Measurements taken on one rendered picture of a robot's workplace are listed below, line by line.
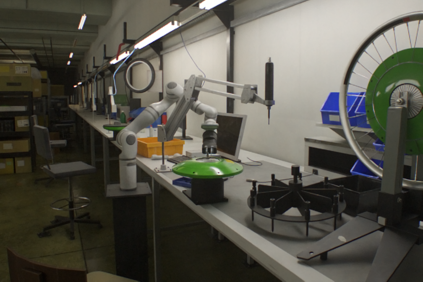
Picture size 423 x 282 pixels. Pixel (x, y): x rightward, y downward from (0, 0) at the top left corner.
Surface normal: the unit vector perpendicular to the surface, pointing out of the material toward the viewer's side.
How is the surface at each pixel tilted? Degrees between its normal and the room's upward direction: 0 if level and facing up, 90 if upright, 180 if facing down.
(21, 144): 90
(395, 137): 87
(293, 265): 0
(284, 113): 90
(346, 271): 0
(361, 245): 0
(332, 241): 18
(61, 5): 90
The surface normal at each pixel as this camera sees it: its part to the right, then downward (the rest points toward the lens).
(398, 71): -0.88, -0.19
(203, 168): -0.04, -0.90
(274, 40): -0.90, 0.04
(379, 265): -0.27, -0.93
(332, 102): 0.44, 0.04
